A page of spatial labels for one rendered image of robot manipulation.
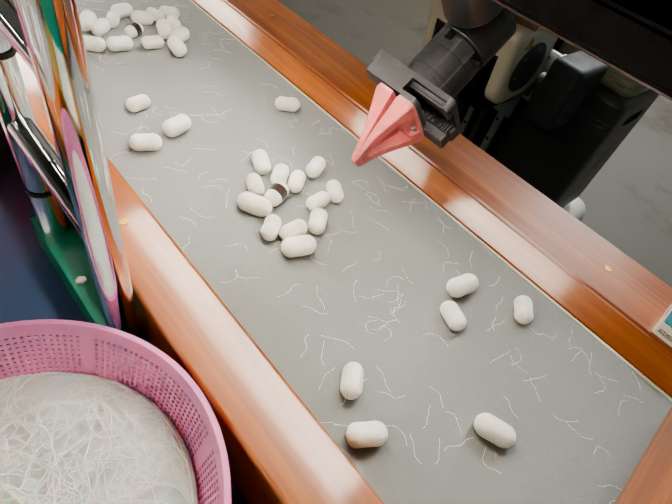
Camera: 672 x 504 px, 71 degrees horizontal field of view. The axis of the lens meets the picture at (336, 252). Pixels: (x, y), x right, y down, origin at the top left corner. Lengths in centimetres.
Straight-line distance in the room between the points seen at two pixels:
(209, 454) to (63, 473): 10
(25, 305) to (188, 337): 20
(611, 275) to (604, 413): 16
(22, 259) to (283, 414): 34
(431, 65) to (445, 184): 16
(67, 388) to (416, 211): 39
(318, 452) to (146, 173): 35
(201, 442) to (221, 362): 6
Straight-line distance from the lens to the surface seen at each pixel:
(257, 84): 72
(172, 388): 39
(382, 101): 48
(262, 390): 37
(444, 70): 49
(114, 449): 39
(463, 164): 63
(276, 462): 35
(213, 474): 36
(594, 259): 61
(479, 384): 46
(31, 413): 42
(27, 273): 57
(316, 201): 51
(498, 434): 42
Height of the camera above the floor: 110
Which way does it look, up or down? 47 degrees down
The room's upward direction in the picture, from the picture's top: 17 degrees clockwise
